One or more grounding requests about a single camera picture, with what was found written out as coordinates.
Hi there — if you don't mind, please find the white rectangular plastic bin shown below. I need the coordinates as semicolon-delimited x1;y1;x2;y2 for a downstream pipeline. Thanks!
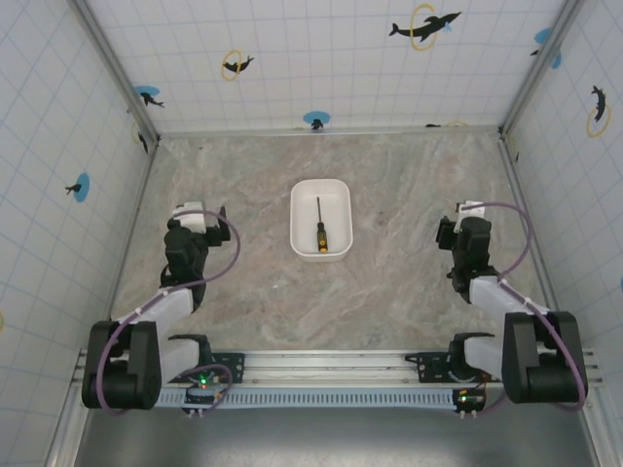
289;178;353;264

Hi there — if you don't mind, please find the dolphin blue circle sticker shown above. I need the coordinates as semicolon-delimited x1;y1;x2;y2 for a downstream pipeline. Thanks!
64;171;92;203
302;110;332;131
133;85;166;110

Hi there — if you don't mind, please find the aluminium frame side bar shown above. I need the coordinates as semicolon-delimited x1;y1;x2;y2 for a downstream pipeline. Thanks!
44;138;160;467
499;130;622;467

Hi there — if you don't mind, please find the screwdriver yellow black handle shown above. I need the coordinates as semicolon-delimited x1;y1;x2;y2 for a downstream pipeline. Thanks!
315;196;329;253

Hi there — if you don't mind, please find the short purple base cable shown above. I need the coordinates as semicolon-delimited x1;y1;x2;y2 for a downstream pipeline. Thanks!
175;363;236;414

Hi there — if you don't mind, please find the aluminium frame cross bar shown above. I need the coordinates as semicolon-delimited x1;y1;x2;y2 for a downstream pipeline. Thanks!
154;125;503;139

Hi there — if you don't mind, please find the small dolphin yellow ring sticker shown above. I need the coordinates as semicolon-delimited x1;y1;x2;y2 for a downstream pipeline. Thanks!
221;48;256;82

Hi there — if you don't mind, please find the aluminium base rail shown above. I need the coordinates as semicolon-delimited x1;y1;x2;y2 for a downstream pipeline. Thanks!
75;345;604;391

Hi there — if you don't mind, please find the aluminium frame post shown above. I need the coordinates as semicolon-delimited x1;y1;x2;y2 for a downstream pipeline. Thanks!
498;0;583;135
70;0;161;143

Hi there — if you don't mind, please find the slotted grey cable duct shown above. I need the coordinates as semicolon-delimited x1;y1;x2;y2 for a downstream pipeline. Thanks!
154;387;462;411

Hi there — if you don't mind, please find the large dolphins yellow ring sticker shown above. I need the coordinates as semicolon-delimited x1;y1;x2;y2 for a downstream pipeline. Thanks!
387;3;463;53

